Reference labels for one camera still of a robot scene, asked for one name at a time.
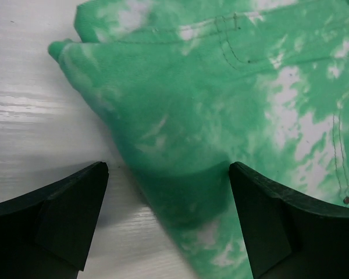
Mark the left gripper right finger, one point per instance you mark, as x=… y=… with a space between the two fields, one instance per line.
x=288 y=234

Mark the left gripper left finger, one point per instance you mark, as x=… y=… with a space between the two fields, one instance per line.
x=47 y=233

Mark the green tie-dye shorts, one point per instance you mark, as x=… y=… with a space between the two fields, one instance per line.
x=189 y=87

